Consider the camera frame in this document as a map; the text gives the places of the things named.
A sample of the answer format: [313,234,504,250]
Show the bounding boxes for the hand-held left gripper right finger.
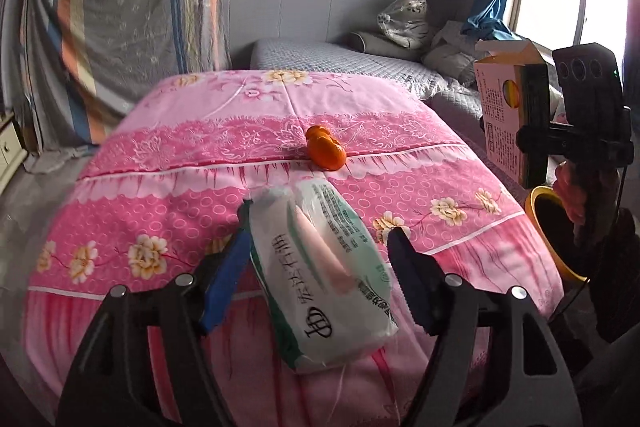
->
[387,229,583,427]

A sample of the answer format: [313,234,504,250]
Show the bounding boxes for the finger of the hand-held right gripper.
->
[515,121,569,164]

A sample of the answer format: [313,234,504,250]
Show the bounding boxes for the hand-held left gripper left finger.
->
[57,201,251,427]

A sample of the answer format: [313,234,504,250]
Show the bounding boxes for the small white green carton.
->
[474,39,552,188]

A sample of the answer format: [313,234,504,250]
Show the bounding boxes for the yellow rimmed bin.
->
[525,185,591,283]

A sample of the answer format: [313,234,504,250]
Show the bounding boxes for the white green tissue packet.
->
[248,179,399,375]

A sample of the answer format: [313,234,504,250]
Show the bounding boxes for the person's right hand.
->
[552,162,623,228]

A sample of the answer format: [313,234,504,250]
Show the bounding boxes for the pink floral blanket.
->
[22,69,568,427]

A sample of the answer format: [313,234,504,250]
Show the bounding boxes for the beige cushion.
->
[425,21,501,85]

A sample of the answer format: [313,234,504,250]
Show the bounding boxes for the orange plastic toy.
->
[306,125,347,171]

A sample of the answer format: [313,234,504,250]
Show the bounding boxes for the clear plastic bag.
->
[377,0,433,50]

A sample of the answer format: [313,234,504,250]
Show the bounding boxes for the grey pillow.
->
[350,31,426,60]

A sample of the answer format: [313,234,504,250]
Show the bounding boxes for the white drawer cabinet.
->
[0,109,26,192]

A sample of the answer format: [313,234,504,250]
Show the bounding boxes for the striped grey bed sheet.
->
[0,0,233,152]

